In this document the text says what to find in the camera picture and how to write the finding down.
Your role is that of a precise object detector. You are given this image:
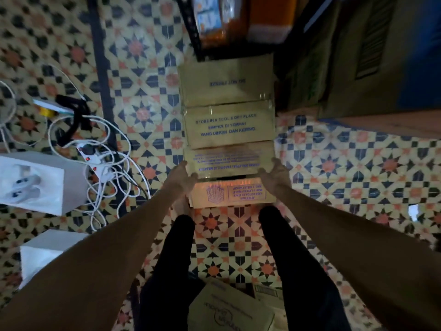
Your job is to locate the black handheld clamp tool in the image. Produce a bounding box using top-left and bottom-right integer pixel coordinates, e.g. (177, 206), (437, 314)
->
(55, 95), (94, 148)

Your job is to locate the plain white carton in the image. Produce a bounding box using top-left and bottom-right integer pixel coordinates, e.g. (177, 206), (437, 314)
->
(19, 229), (90, 288)

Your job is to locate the coiled white cable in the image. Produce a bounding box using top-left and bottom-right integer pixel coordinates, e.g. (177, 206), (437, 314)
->
(48, 114), (153, 232)

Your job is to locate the person's right forearm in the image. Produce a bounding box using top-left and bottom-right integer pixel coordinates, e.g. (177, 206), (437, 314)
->
(276, 189), (441, 331)

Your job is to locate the orange carton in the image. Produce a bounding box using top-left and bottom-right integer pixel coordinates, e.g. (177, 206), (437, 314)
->
(247, 0), (299, 44)

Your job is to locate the long white cable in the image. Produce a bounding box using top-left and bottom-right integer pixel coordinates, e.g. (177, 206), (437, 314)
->
(0, 79), (22, 152)

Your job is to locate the white power adapter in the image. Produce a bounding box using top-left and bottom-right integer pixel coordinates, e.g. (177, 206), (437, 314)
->
(31, 98), (59, 120)

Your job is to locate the white appliance carton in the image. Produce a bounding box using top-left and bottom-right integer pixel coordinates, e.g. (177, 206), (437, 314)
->
(0, 151), (87, 217)

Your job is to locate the person's right hand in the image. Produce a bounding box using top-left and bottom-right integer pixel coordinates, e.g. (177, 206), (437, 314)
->
(258, 158), (294, 200)

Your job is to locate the person's left hand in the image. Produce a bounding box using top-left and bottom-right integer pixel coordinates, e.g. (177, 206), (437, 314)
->
(164, 164), (199, 200)

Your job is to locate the printed cardboard box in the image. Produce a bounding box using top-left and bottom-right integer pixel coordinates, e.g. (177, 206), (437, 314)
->
(178, 53), (278, 210)

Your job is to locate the person's left forearm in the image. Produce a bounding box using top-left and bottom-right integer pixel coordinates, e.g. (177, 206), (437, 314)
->
(0, 193), (180, 331)

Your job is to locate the white power strip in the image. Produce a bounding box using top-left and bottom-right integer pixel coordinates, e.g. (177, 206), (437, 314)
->
(76, 143), (118, 182)

